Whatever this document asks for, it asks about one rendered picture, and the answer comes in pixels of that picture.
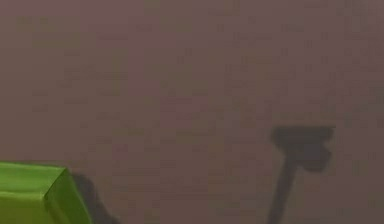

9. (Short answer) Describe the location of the green box-shaped furniture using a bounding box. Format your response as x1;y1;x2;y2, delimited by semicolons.
0;161;94;224

